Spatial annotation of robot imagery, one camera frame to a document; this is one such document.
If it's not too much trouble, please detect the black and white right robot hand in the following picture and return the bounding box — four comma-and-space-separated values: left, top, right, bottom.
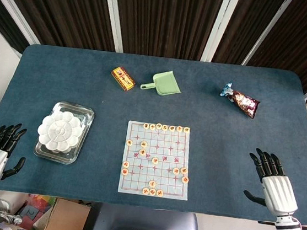
241, 146, 304, 220

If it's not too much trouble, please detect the brown cardboard box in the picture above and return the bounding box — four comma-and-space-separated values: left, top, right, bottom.
42, 196, 93, 230

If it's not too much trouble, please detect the light green plastic dustpan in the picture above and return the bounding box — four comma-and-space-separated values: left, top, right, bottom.
139, 67, 184, 99

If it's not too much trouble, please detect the rectangular shiny metal tray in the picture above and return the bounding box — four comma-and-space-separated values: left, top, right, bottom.
32, 98, 96, 168

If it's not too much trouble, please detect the blue felt tablecloth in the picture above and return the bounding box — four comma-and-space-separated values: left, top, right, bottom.
0, 38, 307, 226

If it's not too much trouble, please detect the yellow and red cardboard box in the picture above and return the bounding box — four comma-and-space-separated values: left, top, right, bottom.
109, 65, 138, 92

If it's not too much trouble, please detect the white flower-shaped paint palette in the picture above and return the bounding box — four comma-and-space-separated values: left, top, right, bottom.
35, 108, 85, 154

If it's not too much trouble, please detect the translucent chinese chess board sheet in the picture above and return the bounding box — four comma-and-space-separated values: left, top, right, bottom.
117, 119, 196, 202

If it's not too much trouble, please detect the brown and blue snack bag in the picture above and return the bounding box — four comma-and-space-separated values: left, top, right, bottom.
216, 81, 263, 120

